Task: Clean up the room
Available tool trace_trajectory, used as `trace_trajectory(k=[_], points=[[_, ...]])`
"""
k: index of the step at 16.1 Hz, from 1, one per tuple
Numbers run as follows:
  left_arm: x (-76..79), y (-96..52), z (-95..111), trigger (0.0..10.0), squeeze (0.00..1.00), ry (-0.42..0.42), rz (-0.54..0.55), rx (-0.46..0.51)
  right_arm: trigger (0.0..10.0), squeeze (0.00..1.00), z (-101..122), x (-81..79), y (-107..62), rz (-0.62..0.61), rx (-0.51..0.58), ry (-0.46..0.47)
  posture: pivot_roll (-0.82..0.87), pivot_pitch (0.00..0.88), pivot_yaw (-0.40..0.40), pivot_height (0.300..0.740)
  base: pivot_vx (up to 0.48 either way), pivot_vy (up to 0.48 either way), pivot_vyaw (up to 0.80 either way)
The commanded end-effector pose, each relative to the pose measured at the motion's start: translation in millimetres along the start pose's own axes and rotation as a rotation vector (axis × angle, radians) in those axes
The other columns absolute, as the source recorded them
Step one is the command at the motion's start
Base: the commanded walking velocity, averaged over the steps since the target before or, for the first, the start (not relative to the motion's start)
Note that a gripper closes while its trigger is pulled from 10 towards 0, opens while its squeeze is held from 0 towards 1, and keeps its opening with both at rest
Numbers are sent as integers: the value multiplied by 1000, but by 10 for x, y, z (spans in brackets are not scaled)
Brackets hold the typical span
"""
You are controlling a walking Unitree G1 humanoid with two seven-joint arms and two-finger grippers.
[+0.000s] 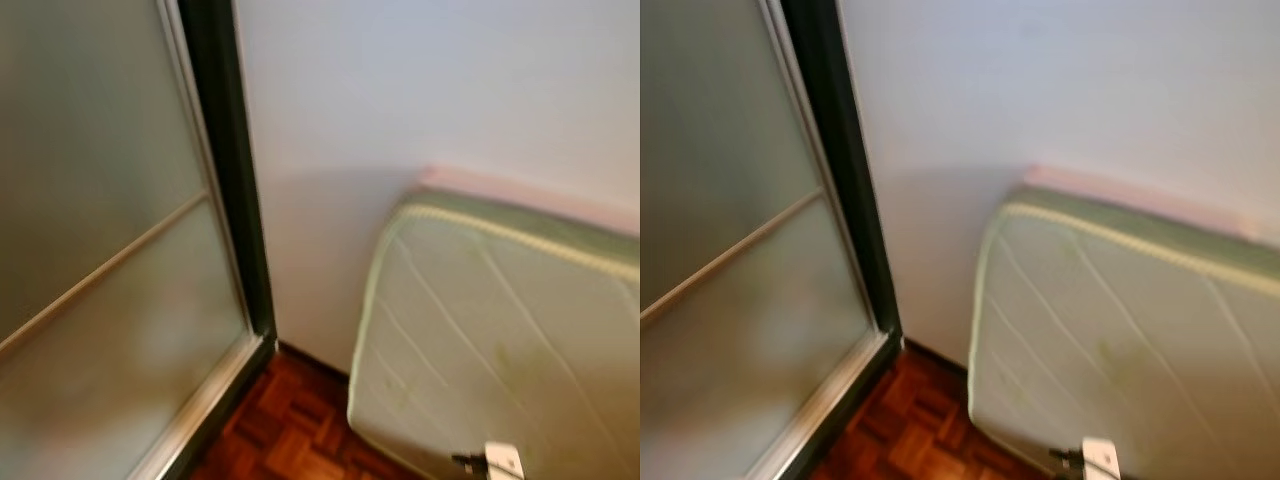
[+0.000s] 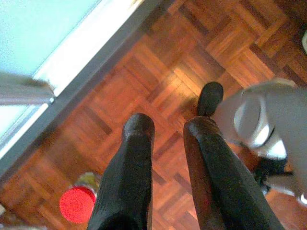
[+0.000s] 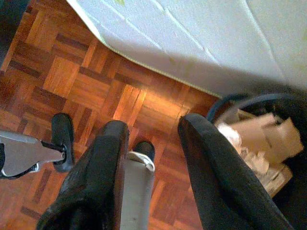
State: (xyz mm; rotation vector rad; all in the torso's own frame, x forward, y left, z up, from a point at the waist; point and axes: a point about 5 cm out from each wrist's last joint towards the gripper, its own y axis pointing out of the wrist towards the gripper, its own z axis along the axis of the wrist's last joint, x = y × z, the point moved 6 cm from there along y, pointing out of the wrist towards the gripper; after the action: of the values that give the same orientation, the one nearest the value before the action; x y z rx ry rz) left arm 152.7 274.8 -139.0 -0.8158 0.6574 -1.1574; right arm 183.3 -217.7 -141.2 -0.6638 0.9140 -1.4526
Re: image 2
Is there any grey curtain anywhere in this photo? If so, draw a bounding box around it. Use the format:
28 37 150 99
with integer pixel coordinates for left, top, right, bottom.
0 71 56 106

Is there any glass sliding door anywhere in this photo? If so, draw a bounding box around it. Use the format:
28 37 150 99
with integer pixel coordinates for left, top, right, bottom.
0 0 177 179

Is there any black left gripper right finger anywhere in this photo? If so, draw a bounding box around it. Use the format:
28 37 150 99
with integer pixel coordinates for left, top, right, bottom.
183 115 285 230

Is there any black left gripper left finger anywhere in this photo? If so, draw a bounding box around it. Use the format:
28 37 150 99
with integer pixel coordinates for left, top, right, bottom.
86 113 155 230

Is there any jar with red lid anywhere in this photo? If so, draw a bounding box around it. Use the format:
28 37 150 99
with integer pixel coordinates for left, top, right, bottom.
59 172 103 225

